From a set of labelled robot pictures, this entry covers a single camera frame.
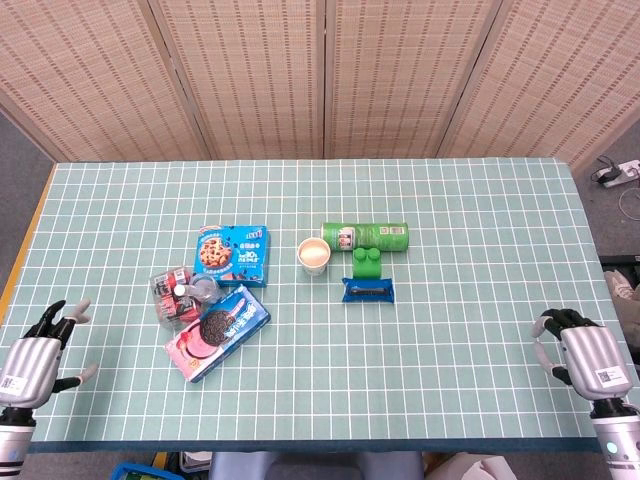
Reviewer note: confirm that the blue grey chair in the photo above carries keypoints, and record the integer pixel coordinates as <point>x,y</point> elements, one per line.
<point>310,467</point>

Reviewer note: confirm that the pink blue Oreo box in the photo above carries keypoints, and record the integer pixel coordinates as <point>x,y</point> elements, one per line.
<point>220,330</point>

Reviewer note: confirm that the blue plastic bin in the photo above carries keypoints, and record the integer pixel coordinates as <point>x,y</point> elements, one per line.
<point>135,472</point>

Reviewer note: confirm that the green toy building block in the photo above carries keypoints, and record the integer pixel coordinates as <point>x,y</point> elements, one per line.
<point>366,265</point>

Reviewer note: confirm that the blue Oreo snack pack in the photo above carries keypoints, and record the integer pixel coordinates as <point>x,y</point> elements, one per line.
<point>367,290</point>

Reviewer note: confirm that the woven bamboo screen panel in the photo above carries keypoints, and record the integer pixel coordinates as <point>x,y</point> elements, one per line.
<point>400,75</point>
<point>90,85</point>
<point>560,85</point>
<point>250,75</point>

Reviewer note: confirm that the black power adapter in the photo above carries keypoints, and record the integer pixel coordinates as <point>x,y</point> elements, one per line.
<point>606,176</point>

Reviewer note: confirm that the green chips can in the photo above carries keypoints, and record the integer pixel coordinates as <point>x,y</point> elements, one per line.
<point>370,235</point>

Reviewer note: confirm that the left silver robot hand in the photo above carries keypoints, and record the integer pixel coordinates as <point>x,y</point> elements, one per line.
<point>30,365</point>

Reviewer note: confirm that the small white device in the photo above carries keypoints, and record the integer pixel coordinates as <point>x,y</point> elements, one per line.
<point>195,462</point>

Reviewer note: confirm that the white paper cup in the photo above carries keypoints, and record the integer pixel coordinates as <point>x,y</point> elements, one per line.
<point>314,252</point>

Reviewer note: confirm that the blue chocolate chip cookie box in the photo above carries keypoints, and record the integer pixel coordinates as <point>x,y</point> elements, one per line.
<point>240,255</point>

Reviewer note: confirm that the black floor object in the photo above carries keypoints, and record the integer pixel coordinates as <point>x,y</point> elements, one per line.
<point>620,261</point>

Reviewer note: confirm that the green grid tablecloth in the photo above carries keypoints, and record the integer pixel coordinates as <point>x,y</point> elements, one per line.
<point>400,360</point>

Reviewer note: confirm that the brown cardboard box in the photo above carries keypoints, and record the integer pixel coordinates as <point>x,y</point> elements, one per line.
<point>475,470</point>

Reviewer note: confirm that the clear object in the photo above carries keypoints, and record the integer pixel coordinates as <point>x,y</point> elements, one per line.
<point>181,290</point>

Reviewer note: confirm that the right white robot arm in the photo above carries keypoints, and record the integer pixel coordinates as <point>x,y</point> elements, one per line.
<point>617,440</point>

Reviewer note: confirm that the white power strip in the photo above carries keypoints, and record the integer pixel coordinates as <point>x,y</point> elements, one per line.
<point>629,172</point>

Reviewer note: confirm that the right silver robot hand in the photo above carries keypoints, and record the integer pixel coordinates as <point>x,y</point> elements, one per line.
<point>595,355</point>

